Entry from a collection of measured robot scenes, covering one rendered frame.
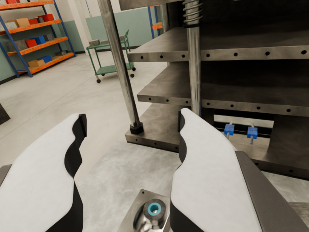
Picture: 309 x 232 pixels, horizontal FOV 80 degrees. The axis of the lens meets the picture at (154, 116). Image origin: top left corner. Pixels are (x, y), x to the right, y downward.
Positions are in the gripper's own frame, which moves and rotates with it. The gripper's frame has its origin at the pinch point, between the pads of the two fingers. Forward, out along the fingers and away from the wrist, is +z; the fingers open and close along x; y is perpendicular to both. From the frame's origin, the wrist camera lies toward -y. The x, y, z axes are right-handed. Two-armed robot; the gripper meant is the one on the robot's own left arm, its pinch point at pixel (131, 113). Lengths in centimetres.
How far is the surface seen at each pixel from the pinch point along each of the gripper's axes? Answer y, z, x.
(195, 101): 37, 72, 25
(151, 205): 56, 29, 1
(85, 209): 70, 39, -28
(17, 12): 17, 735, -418
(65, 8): 13, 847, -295
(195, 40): 9, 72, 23
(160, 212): 55, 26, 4
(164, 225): 59, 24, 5
